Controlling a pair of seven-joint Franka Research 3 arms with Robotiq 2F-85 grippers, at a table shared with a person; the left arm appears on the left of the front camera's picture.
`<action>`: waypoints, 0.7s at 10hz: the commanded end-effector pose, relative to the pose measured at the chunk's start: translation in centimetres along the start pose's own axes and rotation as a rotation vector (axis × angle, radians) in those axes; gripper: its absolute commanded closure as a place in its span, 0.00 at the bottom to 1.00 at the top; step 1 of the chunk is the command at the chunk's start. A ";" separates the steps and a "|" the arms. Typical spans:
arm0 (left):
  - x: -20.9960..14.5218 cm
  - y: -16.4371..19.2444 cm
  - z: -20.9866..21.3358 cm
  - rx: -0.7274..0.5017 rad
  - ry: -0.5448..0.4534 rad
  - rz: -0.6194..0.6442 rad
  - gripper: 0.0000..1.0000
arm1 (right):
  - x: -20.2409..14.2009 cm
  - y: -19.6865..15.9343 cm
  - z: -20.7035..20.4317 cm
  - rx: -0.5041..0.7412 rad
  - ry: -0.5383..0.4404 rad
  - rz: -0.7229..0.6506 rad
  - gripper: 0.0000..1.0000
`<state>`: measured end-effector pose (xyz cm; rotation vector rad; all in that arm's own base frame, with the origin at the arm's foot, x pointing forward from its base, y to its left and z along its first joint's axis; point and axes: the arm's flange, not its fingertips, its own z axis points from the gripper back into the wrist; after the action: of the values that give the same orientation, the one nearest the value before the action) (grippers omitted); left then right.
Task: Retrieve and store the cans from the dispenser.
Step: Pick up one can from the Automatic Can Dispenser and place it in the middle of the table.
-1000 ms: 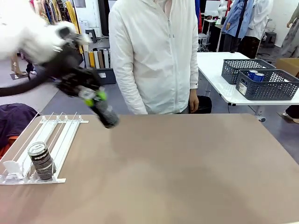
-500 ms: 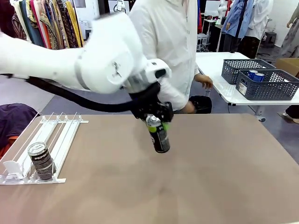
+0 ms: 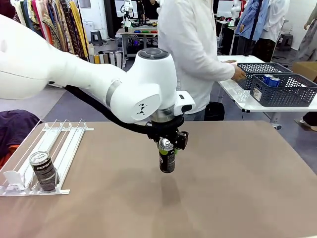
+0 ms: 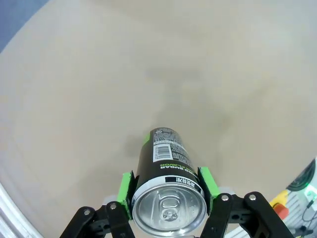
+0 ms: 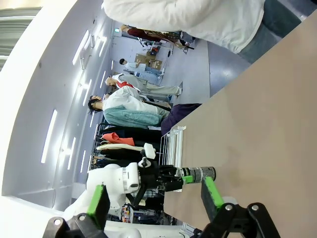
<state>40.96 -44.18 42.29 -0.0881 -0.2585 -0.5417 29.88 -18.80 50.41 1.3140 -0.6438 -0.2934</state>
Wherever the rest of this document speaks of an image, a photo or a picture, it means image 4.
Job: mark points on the aluminium frame rail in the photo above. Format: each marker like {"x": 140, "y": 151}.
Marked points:
{"x": 12, "y": 218}

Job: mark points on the red emergency stop button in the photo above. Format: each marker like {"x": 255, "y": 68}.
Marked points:
{"x": 281, "y": 207}

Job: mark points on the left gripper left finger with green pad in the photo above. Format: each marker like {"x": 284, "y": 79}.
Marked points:
{"x": 99, "y": 220}

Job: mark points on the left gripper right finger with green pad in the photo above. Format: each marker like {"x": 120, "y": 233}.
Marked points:
{"x": 237, "y": 215}

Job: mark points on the black can with green patch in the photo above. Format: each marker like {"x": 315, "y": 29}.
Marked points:
{"x": 166, "y": 188}

